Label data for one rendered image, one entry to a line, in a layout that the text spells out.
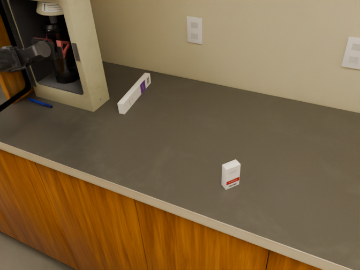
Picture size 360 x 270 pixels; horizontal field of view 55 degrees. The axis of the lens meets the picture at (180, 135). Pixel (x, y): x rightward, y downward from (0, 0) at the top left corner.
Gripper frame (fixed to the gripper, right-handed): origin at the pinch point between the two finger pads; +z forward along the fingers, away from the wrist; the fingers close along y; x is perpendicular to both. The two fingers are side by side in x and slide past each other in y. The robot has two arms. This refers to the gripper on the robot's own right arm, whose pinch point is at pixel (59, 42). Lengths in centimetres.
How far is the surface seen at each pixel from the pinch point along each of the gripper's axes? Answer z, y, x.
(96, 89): -3.2, -17.2, 16.3
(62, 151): -31.6, -20.4, 27.1
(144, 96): 11.0, -30.7, 23.8
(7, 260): -31, 44, 120
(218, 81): 34, -57, 23
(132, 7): 33.9, -14.8, -6.8
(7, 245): -24, 52, 119
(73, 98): -6.9, -7.6, 20.2
